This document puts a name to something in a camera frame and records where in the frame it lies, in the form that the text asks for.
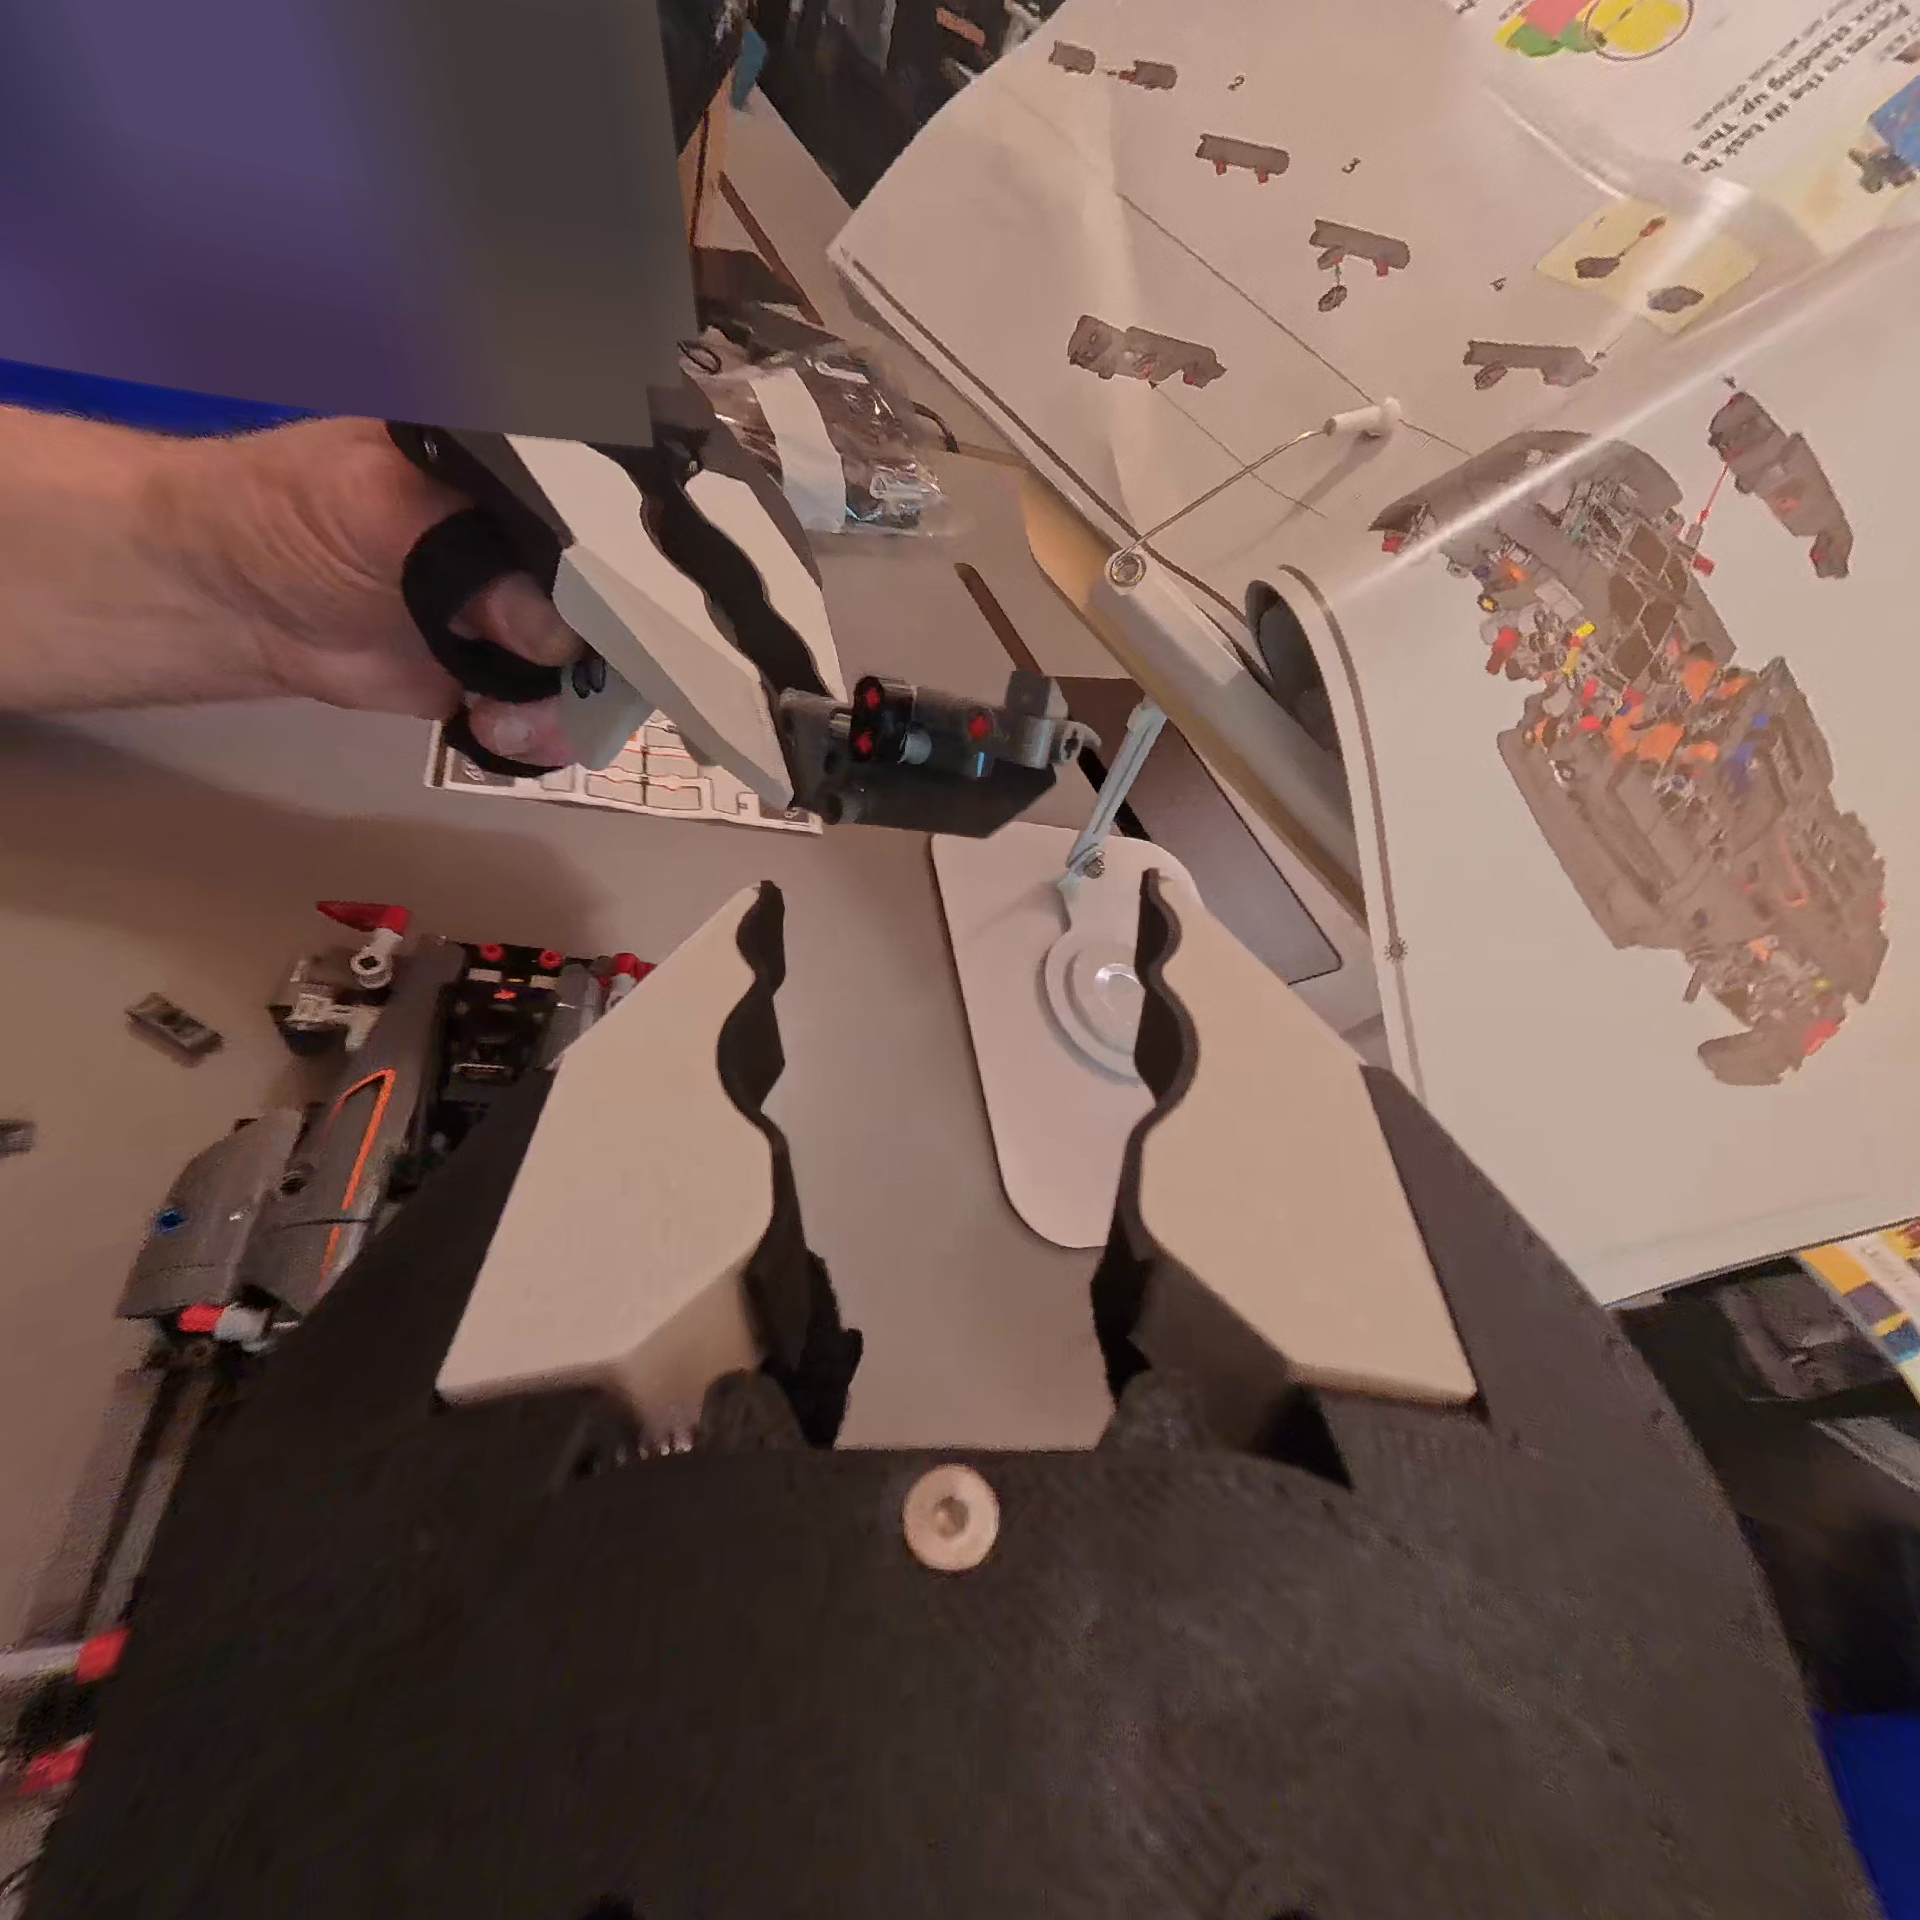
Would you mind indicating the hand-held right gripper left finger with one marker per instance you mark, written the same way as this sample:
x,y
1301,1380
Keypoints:
x,y
631,1201

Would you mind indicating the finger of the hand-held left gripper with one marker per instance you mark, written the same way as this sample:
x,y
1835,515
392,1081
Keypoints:
x,y
660,645
772,584

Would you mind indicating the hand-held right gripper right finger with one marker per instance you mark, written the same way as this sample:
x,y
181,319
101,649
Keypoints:
x,y
1290,1201

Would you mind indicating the small grey lego subassembly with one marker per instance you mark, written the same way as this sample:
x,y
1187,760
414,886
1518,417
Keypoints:
x,y
931,750

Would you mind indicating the person's left forearm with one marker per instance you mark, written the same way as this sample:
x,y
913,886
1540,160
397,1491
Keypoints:
x,y
105,570

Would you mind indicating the lego sticker sheet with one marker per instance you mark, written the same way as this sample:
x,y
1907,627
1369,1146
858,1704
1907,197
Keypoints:
x,y
675,788

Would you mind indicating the large grey lego vehicle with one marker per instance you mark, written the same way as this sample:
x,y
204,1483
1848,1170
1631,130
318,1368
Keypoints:
x,y
301,1170

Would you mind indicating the dark grey lego plate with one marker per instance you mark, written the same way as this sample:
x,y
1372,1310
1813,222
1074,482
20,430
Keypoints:
x,y
173,1024

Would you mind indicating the lego instruction booklet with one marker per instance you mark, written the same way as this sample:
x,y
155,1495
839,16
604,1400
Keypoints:
x,y
1501,301

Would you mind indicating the person's left hand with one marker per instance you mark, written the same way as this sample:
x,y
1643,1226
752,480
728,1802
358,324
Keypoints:
x,y
331,570

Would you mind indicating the large clear plastic bag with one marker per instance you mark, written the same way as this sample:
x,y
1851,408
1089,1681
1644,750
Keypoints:
x,y
841,435

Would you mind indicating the white book stand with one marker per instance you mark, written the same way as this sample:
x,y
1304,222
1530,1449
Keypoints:
x,y
1035,1081

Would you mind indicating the blue tagged plastic bin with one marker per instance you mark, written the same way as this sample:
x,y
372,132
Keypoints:
x,y
151,402

